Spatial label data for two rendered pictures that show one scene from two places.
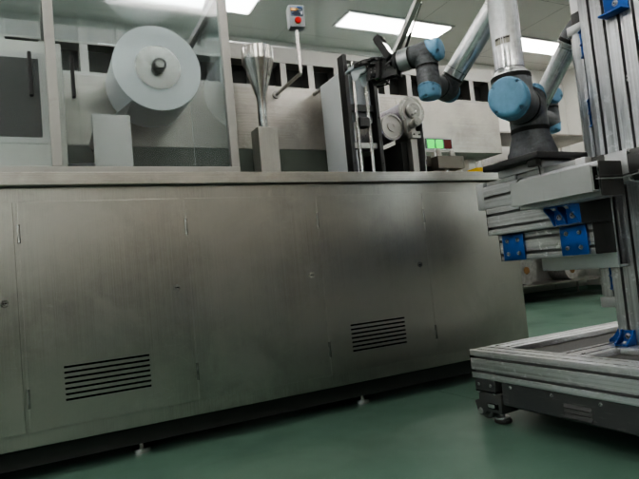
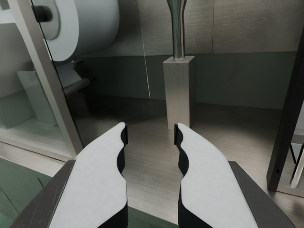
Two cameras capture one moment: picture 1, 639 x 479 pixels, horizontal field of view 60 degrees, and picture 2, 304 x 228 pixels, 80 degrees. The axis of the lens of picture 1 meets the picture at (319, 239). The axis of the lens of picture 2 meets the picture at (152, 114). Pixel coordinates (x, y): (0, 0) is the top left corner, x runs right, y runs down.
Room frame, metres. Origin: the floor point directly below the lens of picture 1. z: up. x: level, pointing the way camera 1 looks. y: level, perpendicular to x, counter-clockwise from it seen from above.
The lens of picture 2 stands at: (1.91, -0.27, 1.31)
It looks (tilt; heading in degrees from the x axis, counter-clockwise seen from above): 28 degrees down; 55
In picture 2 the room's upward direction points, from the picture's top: 7 degrees counter-clockwise
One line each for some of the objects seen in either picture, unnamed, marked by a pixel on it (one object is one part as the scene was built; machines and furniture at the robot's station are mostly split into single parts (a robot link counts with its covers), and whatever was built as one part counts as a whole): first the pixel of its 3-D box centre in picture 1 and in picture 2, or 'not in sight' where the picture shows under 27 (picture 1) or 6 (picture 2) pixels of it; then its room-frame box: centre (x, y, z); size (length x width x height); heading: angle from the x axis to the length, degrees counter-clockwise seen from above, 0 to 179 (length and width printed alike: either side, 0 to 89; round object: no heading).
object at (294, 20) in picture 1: (296, 17); not in sight; (2.38, 0.01, 1.66); 0.07 x 0.07 x 0.10; 17
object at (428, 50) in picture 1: (426, 53); not in sight; (1.79, -0.41, 1.21); 0.11 x 0.08 x 0.09; 53
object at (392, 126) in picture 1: (377, 133); not in sight; (2.66, -0.33, 1.17); 0.26 x 0.12 x 0.12; 27
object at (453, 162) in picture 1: (426, 170); not in sight; (2.83, -0.58, 1.00); 0.40 x 0.16 x 0.06; 27
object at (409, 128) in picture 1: (414, 150); not in sight; (2.55, -0.48, 1.05); 0.06 x 0.05 x 0.31; 27
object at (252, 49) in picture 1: (257, 55); not in sight; (2.37, 0.20, 1.50); 0.14 x 0.14 x 0.06
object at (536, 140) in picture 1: (531, 143); not in sight; (1.74, -0.70, 0.87); 0.15 x 0.15 x 0.10
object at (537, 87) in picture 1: (526, 107); not in sight; (1.73, -0.70, 0.98); 0.13 x 0.12 x 0.14; 143
